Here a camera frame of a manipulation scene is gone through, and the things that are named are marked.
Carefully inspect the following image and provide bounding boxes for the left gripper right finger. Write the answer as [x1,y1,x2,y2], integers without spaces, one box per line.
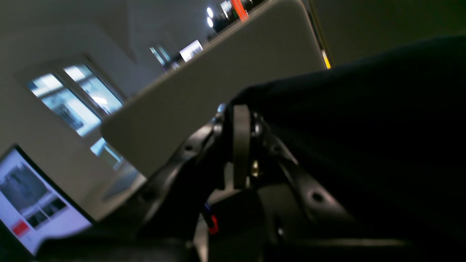
[251,113,357,241]

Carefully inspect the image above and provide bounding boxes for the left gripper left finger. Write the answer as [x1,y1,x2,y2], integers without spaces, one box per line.
[91,124,229,255]

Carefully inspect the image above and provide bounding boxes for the dark navy t-shirt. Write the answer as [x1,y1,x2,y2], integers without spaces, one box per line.
[229,35,466,262]

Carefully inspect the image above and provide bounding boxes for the laptop screen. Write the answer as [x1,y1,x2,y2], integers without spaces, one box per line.
[0,144,95,257]

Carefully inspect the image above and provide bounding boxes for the bright window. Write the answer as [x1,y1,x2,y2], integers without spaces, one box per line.
[27,63,123,136]

